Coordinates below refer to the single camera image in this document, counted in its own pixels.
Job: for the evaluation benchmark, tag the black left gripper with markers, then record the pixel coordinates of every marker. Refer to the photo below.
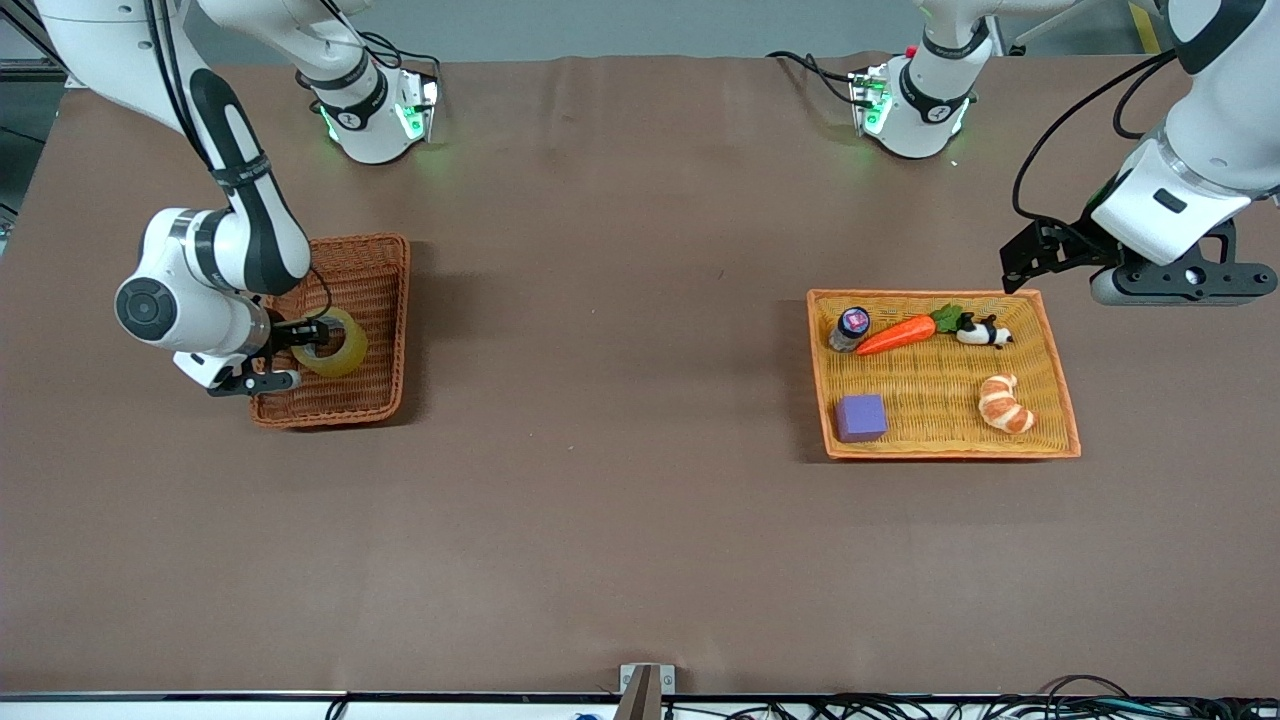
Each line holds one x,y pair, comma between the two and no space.
1073,245

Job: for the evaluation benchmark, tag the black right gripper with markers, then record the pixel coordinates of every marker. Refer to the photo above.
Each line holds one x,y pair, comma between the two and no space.
287,335

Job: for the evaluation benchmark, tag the translucent yellowish tape roll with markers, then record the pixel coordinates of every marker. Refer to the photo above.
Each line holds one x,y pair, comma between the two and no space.
352,352

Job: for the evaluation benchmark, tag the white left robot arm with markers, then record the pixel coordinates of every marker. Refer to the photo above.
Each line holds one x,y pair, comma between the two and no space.
1215,130

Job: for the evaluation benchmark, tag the brown wicker basket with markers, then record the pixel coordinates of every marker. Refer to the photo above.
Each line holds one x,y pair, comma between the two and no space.
375,280

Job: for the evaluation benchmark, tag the orange woven flat basket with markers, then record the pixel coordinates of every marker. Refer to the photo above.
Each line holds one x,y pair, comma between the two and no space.
940,400

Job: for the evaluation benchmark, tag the small panda figurine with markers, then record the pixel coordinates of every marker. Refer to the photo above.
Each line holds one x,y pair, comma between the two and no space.
975,332

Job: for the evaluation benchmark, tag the orange toy carrot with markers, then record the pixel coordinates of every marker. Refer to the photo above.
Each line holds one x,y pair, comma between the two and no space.
900,333

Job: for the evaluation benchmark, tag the toy croissant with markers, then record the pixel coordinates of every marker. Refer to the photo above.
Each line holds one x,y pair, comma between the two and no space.
1003,405

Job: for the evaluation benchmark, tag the small dark-capped bottle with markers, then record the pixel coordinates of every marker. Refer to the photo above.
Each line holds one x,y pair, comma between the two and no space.
852,322

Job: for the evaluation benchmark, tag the purple cube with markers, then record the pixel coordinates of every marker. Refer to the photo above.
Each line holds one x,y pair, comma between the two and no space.
860,418

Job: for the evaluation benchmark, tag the brown table cover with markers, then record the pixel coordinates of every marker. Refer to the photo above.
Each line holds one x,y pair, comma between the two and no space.
640,520

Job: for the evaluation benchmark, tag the metal table edge bracket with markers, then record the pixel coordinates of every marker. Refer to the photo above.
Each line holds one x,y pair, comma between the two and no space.
646,690

